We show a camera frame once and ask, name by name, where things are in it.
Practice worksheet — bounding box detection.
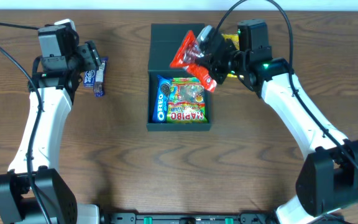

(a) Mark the blue Oreo cookie pack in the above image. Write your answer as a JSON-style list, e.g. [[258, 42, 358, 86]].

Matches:
[[152, 75, 172, 123]]

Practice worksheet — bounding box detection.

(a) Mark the black open gift box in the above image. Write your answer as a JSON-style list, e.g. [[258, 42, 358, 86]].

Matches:
[[146, 24, 212, 131]]

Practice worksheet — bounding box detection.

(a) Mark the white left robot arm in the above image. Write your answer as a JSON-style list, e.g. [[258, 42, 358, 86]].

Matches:
[[0, 19, 103, 223]]

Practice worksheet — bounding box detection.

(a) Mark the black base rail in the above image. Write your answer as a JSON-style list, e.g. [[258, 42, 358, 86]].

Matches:
[[99, 212, 278, 224]]

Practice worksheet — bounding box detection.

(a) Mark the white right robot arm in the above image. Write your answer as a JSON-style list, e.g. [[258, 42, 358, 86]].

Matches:
[[197, 19, 358, 223]]

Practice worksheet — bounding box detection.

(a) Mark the blue Eclipse gum pack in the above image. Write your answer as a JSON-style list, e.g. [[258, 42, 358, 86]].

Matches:
[[83, 70, 96, 88]]

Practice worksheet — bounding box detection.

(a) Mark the dark blue chocolate bar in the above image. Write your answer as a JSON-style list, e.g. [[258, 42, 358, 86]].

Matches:
[[93, 57, 108, 97]]

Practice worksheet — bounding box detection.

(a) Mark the red dried fruit bag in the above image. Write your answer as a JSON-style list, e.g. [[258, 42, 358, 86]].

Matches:
[[170, 30, 217, 92]]

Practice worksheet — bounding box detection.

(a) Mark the green Haribo gummy bag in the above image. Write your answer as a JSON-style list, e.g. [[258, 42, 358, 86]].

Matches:
[[167, 77, 208, 124]]

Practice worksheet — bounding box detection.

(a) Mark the yellow sunflower seed bag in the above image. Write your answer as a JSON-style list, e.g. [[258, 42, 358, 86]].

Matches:
[[222, 34, 244, 78]]

